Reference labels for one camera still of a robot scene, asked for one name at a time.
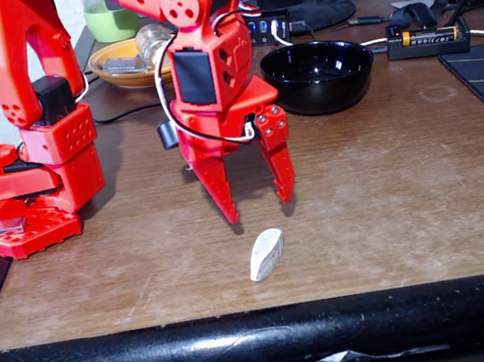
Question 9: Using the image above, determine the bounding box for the glossy black bowl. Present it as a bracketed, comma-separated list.
[257, 30, 382, 125]

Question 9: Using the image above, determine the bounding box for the yellow plate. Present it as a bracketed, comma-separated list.
[85, 32, 175, 97]

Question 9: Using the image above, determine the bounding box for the clear glass jar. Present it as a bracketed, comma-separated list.
[132, 18, 182, 73]

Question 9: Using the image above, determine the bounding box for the black USB hub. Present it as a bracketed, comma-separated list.
[241, 5, 296, 49]

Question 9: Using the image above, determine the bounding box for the bottle with green liquid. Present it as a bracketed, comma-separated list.
[80, 0, 144, 48]

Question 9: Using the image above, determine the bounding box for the black battery charger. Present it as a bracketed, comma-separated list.
[381, 11, 475, 66]

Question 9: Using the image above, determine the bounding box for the yellow and black battery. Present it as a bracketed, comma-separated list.
[401, 23, 460, 49]

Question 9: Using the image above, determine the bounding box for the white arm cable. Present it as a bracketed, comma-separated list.
[144, 5, 283, 157]

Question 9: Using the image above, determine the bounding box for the thin black cable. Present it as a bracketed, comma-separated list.
[93, 103, 166, 126]

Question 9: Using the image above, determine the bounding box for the white hub cable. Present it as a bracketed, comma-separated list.
[269, 18, 294, 49]

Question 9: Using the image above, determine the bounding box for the black audio jack cable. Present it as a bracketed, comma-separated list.
[329, 11, 391, 33]

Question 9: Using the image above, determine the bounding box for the black table edge rail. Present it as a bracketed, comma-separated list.
[0, 269, 484, 362]

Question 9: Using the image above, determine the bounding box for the black strap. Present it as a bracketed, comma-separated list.
[387, 0, 441, 34]

